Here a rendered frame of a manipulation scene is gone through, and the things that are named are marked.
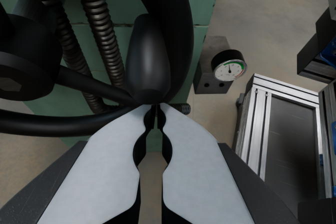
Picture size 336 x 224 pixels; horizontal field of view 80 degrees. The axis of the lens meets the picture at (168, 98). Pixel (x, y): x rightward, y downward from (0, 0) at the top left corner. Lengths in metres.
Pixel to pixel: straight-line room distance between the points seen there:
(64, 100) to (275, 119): 0.80
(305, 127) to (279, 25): 1.02
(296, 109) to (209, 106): 0.40
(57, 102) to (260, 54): 1.28
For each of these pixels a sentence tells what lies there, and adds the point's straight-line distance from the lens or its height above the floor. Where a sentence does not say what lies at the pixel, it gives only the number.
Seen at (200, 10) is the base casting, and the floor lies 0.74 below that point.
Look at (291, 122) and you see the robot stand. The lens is 1.01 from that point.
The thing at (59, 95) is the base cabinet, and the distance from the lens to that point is 0.58.
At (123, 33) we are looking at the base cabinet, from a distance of 0.39.
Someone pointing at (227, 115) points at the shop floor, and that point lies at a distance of 1.14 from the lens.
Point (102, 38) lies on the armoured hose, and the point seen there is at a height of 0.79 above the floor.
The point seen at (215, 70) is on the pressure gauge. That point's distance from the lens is 0.38.
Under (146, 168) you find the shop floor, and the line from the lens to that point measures 0.97.
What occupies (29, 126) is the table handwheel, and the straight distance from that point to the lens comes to 0.31.
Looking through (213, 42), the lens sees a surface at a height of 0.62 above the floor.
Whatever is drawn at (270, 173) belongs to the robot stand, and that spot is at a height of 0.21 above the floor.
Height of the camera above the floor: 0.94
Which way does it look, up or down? 57 degrees down
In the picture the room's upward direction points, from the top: 8 degrees clockwise
